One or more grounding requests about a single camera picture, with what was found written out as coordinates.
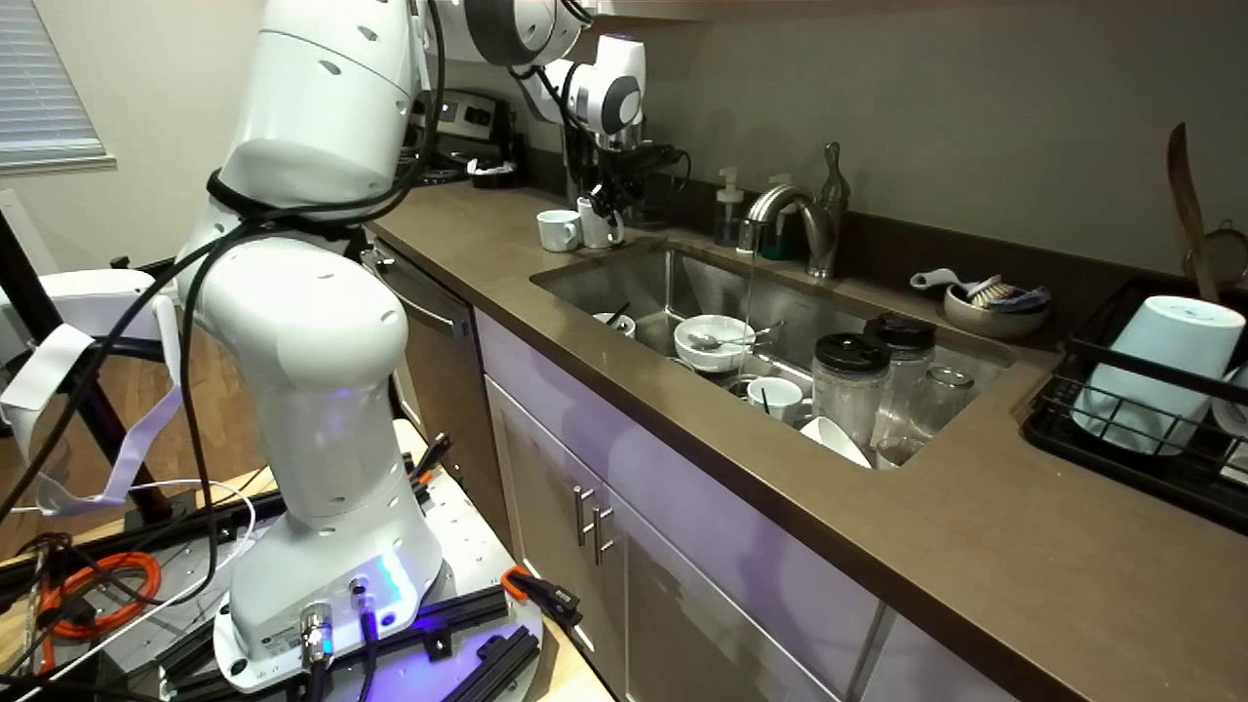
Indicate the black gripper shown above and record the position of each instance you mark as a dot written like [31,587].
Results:
[615,163]

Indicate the white ceramic mug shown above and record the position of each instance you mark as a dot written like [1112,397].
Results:
[555,230]
[593,230]

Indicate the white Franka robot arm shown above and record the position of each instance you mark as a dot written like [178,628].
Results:
[312,376]

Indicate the clear soap dispenser white pump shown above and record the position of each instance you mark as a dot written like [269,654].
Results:
[728,217]

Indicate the white plate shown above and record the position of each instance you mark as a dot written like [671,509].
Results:
[615,320]

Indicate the stainless steel sink basin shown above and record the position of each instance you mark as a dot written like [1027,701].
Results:
[728,295]

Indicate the silver countertop toaster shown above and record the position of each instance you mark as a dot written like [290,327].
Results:
[473,129]

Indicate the wide white ceramic bowl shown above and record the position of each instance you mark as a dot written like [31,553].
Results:
[711,343]

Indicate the brushed steel kitchen faucet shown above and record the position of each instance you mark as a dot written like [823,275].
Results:
[829,219]

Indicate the stainless steel dishwasher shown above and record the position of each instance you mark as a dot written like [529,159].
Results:
[442,376]

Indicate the small white cup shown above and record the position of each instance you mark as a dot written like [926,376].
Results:
[779,397]

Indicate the clear blender jar black lid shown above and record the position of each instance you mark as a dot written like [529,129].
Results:
[852,385]
[897,341]

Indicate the orange black clamp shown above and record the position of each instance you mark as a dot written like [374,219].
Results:
[538,594]
[429,457]

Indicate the white perforated robot table top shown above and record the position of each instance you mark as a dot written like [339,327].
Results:
[468,546]

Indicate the clear drinking glass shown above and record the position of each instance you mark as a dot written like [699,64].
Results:
[940,393]

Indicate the grey lower kitchen cabinets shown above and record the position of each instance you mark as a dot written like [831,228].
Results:
[705,572]

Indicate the small grey utensil bowl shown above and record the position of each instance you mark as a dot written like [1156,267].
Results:
[997,312]

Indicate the black tripod stand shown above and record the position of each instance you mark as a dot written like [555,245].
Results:
[72,376]

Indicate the pale blue cup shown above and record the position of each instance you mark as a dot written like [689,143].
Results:
[1156,363]

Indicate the wooden spatula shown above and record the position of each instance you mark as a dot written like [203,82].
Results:
[1182,198]

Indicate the white window blind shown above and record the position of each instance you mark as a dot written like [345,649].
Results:
[43,80]

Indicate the black aluminium rail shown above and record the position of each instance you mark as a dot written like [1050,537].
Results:
[442,610]
[499,665]

